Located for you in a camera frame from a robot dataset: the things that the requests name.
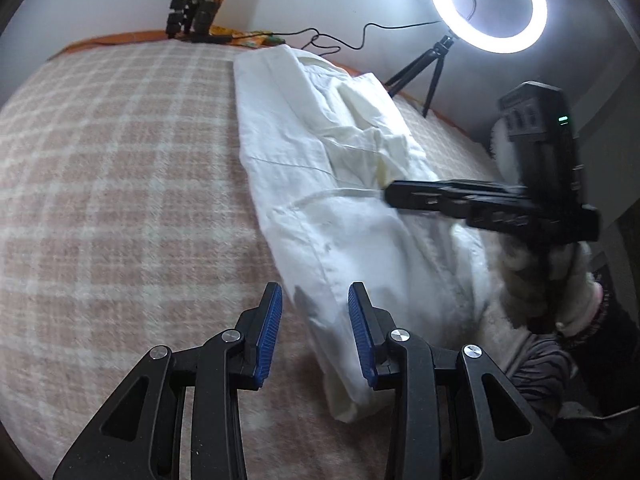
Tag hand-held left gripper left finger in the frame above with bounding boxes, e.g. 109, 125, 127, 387
52, 282, 284, 480

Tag yellow green printed packet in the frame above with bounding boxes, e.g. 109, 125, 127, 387
210, 25, 286, 48

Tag person's right forearm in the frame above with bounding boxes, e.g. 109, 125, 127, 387
570, 255, 640, 413

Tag white pants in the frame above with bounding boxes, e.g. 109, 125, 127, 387
233, 44, 493, 423

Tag folded black tripods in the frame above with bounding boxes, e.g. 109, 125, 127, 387
165, 0, 223, 43

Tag beige fleece cloth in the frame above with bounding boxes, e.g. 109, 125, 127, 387
477, 230, 538, 376

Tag black ring light tripod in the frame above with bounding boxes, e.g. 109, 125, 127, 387
382, 35, 456, 118

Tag white ring light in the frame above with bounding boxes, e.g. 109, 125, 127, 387
427, 0, 548, 55

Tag pink plaid blanket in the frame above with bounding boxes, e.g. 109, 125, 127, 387
0, 37, 506, 480

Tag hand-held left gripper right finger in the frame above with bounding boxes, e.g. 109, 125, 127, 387
347, 281, 576, 480

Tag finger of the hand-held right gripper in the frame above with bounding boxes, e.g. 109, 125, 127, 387
384, 178, 526, 221

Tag person's right hand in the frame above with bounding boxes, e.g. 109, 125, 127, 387
500, 237, 603, 338

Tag black ring light cable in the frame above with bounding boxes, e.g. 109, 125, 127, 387
270, 0, 478, 56

